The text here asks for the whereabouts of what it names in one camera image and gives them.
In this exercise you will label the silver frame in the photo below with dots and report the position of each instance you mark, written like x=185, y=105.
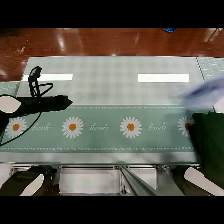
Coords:
x=140, y=186

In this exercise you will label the white shirt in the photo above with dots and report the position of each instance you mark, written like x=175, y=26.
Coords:
x=205, y=93

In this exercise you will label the dark green garment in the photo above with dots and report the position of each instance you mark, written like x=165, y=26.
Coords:
x=208, y=143

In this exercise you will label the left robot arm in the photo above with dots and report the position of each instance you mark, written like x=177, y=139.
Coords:
x=8, y=104

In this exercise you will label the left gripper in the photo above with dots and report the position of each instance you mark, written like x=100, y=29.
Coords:
x=56, y=102

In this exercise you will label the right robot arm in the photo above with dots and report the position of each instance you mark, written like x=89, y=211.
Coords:
x=200, y=180

